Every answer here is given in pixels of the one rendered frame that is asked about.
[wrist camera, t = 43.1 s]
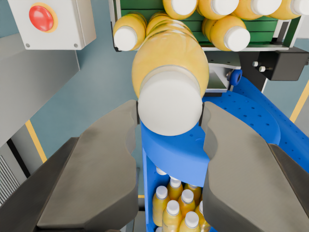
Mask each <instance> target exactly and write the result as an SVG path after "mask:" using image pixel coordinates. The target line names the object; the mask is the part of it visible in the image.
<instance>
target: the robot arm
mask: <svg viewBox="0 0 309 232"><path fill-rule="evenodd" d="M138 124H140V117H139V114H138V100H137V101H136V100H133V99H131V100H129V101H127V102H125V103H124V104H122V105H120V106H119V107H117V108H115V109H114V110H112V111H110V112H109V113H107V114H106V115H104V116H102V117H101V118H99V119H98V120H96V121H95V122H94V123H93V124H92V125H90V126H89V127H88V128H87V129H86V130H85V131H84V132H83V133H82V134H81V135H80V136H79V137H71V138H70V139H69V140H68V141H67V142H66V143H64V144H63V145H62V146H61V147H60V148H59V149H58V150H57V151H56V152H55V153H54V154H53V155H52V156H51V157H50V158H48V159H47V160H46V161H45V162H44V163H43V164H42V165H41V166H40V167H39V168H38V169H37V170H36V171H35V172H34V173H32V174H31V175H30V176H29V177H28V178H27V179H26V180H25V181H24V182H23V183H22V184H21V185H20V186H19V187H18V188H17V189H16V190H15V191H14V192H13V193H12V194H11V195H10V196H9V197H8V198H7V199H6V200H5V201H4V203H3V204H2V205H1V206H0V232H121V231H120V229H121V228H123V227H124V226H125V225H127V224H128V223H129V222H130V221H132V220H133V219H134V218H135V217H136V216H137V213H138V184H137V167H136V160H135V159H134V158H133V157H132V155H131V154H132V152H133V151H134V149H135V148H136V138H135V128H136V127H137V125H138ZM199 126H201V128H202V129H203V130H204V132H205V134H206V135H205V141H204V146H203V150H204V152H205V153H206V154H207V155H208V157H209V159H210V162H209V163H208V166H207V171H206V177H205V182H204V186H203V191H202V207H203V216H204V218H205V220H206V222H207V223H208V224H209V225H211V226H212V227H213V228H214V229H215V230H217V231H218V232H309V173H308V172H307V171H306V170H304V169H303V168H302V167H301V166H300V165H299V164H298V163H297V162H296V161H294V160H293V159H292V158H291V157H290V156H289V155H288V154H287V153H286V152H285V151H283V150H282V149H281V148H280V147H279V146H278V145H277V144H270V143H267V142H266V141H265V140H264V139H263V138H262V137H261V136H260V135H259V134H258V133H257V132H256V131H255V130H253V129H252V128H251V127H250V126H248V125H247V124H246V123H244V122H243V121H241V120H240V119H238V118H237V117H235V116H233V115H232V114H230V113H228V112H227V111H225V110H224V109H222V108H220V107H219V106H217V105H215V104H214V103H212V102H210V101H206V102H202V113H201V116H200V119H199Z"/></svg>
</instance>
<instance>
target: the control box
mask: <svg viewBox="0 0 309 232"><path fill-rule="evenodd" d="M8 3H9V5H10V8H11V11H12V13H13V16H14V19H15V21H16V24H17V27H18V30H19V32H20V35H21V38H22V40H23V43H24V46H25V48H26V49H27V50H81V49H83V48H84V47H85V46H87V45H88V44H89V43H91V42H92V41H93V40H95V39H96V31H95V25H94V19H93V13H92V6H91V0H8ZM33 6H42V7H44V8H46V9H47V10H48V11H49V12H50V13H51V15H52V17H53V22H54V23H53V27H52V29H50V30H49V31H41V30H38V29H37V28H36V27H35V26H34V25H33V24H32V23H31V21H30V19H29V10H30V9H31V7H33Z"/></svg>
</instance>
